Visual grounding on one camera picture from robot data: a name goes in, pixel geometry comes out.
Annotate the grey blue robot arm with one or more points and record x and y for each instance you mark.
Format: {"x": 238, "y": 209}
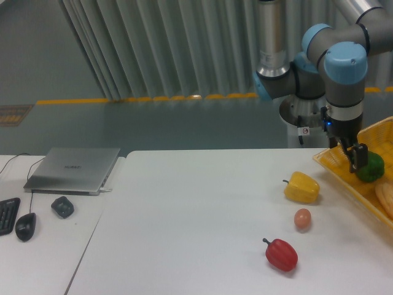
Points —
{"x": 336, "y": 67}

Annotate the bread roll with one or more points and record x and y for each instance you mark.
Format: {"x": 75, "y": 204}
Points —
{"x": 384, "y": 194}

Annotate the brown egg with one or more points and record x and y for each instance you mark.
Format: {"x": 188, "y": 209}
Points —
{"x": 302, "y": 219}

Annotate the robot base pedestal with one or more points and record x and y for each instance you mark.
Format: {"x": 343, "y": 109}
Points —
{"x": 303, "y": 122}

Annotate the grey pleated curtain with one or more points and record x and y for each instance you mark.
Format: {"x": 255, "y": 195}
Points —
{"x": 170, "y": 48}

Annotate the yellow woven basket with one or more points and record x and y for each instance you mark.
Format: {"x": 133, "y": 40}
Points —
{"x": 378, "y": 138}

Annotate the yellow bell pepper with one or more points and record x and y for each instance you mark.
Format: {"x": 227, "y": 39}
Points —
{"x": 301, "y": 188}

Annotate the black keyboard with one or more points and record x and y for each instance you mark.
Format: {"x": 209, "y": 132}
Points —
{"x": 8, "y": 213}

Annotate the small black device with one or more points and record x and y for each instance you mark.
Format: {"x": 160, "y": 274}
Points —
{"x": 63, "y": 207}

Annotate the silver closed laptop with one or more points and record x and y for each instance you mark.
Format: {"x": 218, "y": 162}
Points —
{"x": 73, "y": 171}

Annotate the red bell pepper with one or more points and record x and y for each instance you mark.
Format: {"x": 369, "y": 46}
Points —
{"x": 281, "y": 255}

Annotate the black computer mouse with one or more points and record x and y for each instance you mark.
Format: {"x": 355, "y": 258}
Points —
{"x": 25, "y": 227}

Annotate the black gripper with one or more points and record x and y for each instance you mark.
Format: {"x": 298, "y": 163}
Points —
{"x": 344, "y": 132}

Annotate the green bell pepper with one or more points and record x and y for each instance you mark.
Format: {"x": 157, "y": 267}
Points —
{"x": 373, "y": 170}

